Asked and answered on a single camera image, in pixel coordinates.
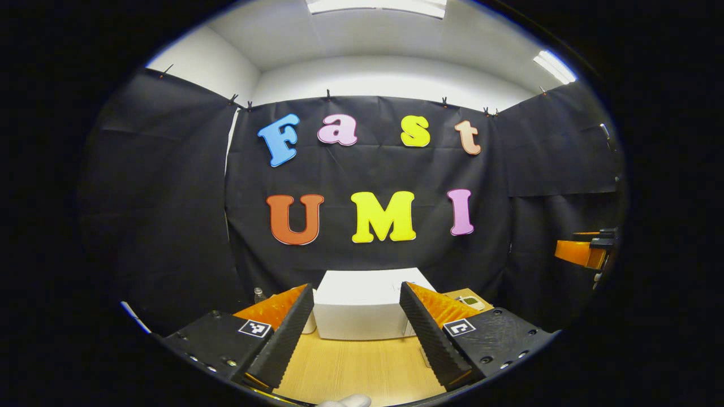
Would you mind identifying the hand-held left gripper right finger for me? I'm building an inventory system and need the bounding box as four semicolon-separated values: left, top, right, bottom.
399;280;558;392

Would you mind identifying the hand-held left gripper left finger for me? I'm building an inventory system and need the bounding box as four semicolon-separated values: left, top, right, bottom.
161;283;316;393

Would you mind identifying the white microwave oven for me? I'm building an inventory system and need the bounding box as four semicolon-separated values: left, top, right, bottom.
313;268;437;341

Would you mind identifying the white divided spice tray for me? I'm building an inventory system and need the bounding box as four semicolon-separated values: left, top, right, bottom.
455;294;488;313

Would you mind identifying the lit screen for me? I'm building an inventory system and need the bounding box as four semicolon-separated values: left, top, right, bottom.
120;301;153;335

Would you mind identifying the black backdrop cloth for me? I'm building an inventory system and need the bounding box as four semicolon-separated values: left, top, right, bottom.
79;68;626;334

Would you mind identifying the small ceiling light panel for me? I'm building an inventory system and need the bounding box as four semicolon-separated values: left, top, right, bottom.
533;50;578;86

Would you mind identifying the long ceiling light panel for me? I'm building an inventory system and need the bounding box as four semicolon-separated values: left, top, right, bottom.
305;0;448;19

